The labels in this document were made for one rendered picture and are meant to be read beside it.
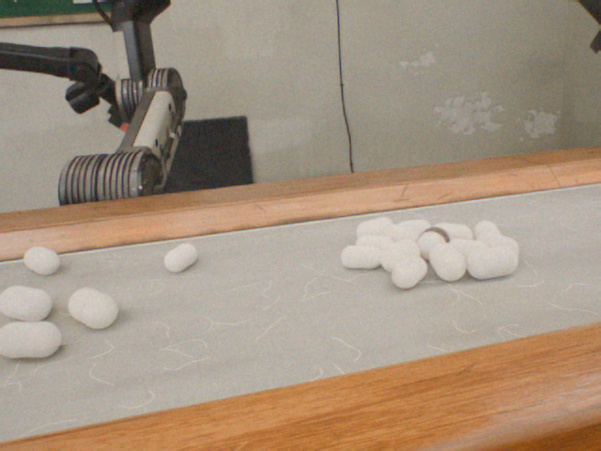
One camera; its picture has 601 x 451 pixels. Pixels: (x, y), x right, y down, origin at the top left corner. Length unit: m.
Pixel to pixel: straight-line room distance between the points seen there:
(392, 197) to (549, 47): 2.42
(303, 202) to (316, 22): 1.99
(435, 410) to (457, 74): 2.51
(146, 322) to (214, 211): 0.20
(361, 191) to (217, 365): 0.31
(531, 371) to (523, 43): 2.65
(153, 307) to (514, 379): 0.23
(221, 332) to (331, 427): 0.14
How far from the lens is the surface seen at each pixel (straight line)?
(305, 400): 0.19
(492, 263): 0.35
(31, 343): 0.31
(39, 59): 1.37
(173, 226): 0.49
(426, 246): 0.37
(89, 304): 0.32
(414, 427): 0.18
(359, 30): 2.50
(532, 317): 0.31
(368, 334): 0.28
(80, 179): 0.78
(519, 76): 2.82
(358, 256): 0.36
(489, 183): 0.59
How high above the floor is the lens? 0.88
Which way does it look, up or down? 16 degrees down
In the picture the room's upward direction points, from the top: 4 degrees counter-clockwise
